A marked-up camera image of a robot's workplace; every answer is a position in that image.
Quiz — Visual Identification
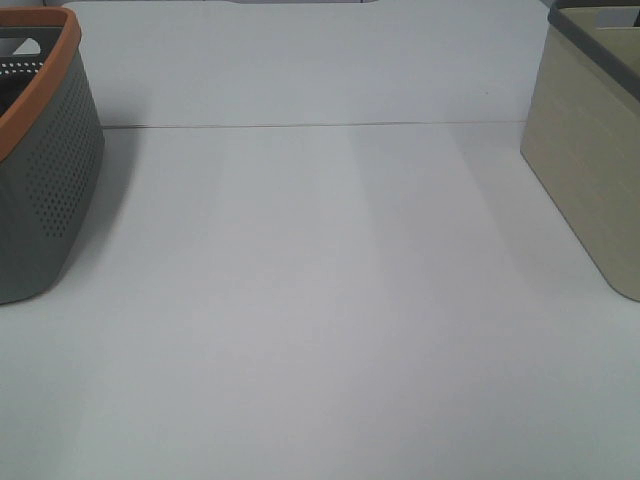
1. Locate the grey perforated basket orange rim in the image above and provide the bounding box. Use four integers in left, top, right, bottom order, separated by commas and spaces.
1, 7, 105, 304

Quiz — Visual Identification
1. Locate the beige basket grey rim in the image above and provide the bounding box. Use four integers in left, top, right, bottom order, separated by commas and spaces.
520, 1, 639, 300

